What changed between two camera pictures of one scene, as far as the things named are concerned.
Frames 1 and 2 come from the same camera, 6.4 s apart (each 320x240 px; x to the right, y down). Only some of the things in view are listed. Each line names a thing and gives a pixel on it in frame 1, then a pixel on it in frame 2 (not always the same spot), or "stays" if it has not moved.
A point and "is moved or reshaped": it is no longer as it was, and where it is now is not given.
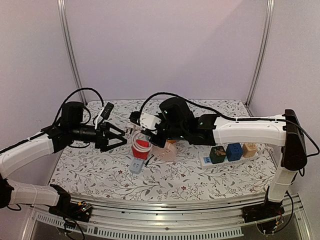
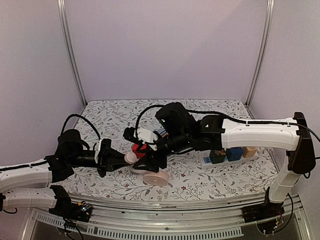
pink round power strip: (168, 153) is moved or reshaped
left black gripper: (101, 141) to (105, 160)
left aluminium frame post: (61, 6) stays
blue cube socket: (234, 152) stays
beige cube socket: (249, 150) stays
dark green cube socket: (217, 154) stays
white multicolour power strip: (205, 162) stays
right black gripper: (159, 139) to (160, 154)
